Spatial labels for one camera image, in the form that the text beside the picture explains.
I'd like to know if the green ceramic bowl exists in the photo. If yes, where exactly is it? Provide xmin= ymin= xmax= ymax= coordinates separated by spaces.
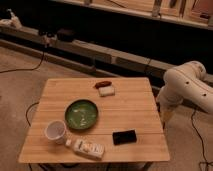
xmin=64 ymin=99 xmax=99 ymax=130

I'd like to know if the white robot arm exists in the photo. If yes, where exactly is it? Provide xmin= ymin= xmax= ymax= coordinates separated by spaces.
xmin=156 ymin=61 xmax=213 ymax=123

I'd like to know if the black rectangular box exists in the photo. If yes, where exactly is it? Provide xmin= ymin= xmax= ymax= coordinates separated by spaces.
xmin=112 ymin=130 xmax=137 ymax=145

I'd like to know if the white rectangular block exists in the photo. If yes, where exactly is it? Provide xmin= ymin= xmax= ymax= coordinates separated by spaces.
xmin=98 ymin=86 xmax=115 ymax=97

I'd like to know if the reddish brown sausage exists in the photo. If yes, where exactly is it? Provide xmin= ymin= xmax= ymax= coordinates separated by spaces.
xmin=94 ymin=81 xmax=112 ymax=89

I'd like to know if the white plastic bottle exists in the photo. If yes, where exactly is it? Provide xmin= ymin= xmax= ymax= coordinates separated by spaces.
xmin=65 ymin=139 xmax=105 ymax=159

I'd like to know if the white paper cup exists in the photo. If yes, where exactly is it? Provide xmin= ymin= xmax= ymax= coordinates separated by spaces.
xmin=44 ymin=120 xmax=67 ymax=144

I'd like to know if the dark round object on ledge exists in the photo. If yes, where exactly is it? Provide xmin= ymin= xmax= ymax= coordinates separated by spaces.
xmin=57 ymin=29 xmax=75 ymax=42

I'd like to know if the white spray bottle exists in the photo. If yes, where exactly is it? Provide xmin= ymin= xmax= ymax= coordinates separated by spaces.
xmin=0 ymin=9 xmax=22 ymax=29

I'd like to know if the black cable right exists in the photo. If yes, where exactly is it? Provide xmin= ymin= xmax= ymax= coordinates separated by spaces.
xmin=190 ymin=107 xmax=213 ymax=171

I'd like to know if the black cable under table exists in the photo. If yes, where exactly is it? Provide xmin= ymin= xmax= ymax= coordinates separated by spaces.
xmin=25 ymin=101 xmax=40 ymax=127

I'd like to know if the black floor cable left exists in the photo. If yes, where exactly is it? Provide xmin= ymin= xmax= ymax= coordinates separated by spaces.
xmin=0 ymin=49 xmax=46 ymax=75

